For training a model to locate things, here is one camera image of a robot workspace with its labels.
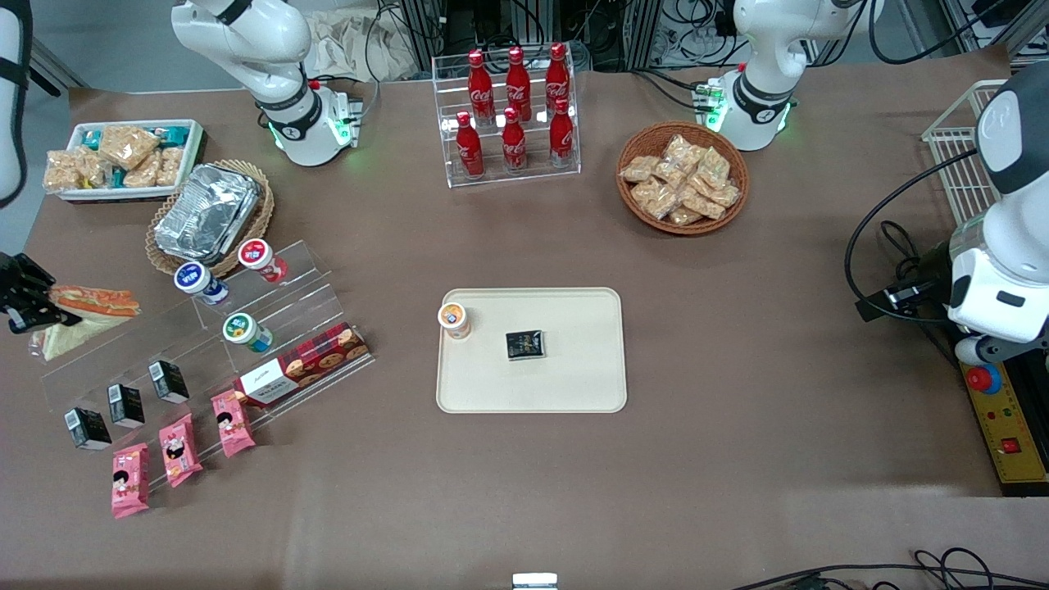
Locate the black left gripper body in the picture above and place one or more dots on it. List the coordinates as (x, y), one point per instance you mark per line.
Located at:
(932, 269)

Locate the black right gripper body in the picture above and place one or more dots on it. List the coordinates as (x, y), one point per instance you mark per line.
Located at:
(18, 288)

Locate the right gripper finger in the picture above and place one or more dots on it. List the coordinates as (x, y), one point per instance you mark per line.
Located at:
(34, 272)
(37, 318)

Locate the triangle sandwich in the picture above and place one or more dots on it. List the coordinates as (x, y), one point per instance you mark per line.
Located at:
(90, 301)

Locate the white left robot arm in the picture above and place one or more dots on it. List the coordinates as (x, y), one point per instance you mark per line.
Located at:
(770, 49)

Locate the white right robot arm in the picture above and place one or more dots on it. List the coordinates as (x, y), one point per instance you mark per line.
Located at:
(279, 49)

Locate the beige plastic tray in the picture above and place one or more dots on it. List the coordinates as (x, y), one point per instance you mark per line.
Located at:
(582, 328)

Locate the clear acrylic step stand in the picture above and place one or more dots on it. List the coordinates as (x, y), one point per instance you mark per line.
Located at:
(86, 375)
(315, 299)

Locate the puffed rice snack pack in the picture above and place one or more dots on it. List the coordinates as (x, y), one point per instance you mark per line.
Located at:
(685, 216)
(684, 152)
(170, 166)
(127, 146)
(670, 174)
(703, 205)
(61, 170)
(143, 172)
(94, 168)
(715, 166)
(728, 195)
(639, 169)
(656, 199)

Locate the red emergency stop button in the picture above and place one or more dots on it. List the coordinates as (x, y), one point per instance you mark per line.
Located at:
(982, 378)

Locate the small black drink carton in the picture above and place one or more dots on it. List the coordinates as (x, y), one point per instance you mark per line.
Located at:
(168, 381)
(86, 428)
(125, 404)

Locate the teal snack pack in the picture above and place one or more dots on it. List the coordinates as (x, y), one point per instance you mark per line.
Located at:
(116, 179)
(90, 139)
(172, 135)

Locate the blue lid yogurt cup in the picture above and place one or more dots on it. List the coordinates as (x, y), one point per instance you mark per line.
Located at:
(192, 277)

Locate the black yellow control box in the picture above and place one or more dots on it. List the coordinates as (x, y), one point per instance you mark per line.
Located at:
(1004, 426)

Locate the aluminium foil container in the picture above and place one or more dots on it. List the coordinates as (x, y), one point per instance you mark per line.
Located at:
(205, 213)

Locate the pink cartoon snack pack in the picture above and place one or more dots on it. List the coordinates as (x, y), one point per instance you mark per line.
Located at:
(129, 479)
(233, 422)
(180, 449)

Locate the green lid yogurt cup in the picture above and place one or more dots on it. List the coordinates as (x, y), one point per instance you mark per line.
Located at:
(240, 328)

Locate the white plastic bin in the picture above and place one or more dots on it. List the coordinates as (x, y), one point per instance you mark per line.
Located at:
(197, 143)

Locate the red lid yogurt cup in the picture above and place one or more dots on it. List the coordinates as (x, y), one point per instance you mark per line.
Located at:
(258, 256)

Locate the oval wicker basket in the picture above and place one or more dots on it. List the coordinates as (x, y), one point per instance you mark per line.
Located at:
(266, 205)

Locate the red tartan cookie box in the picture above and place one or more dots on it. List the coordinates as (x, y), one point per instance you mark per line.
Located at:
(311, 365)

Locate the round wicker basket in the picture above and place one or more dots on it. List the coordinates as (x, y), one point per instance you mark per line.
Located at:
(633, 146)

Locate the red cola bottle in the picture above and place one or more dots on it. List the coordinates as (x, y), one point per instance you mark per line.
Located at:
(557, 78)
(470, 152)
(561, 139)
(514, 147)
(480, 86)
(518, 82)

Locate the small black packet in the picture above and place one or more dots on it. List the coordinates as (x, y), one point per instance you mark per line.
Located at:
(524, 344)

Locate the clear acrylic bottle rack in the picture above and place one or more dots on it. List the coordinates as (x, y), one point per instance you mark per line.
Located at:
(537, 165)

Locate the crumpled beige cloth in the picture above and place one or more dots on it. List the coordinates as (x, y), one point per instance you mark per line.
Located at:
(352, 45)

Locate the orange lid cup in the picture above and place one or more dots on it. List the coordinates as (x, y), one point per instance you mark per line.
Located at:
(452, 315)

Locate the aluminium extrusion frame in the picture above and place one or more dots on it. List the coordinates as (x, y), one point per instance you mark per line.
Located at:
(1024, 33)
(422, 33)

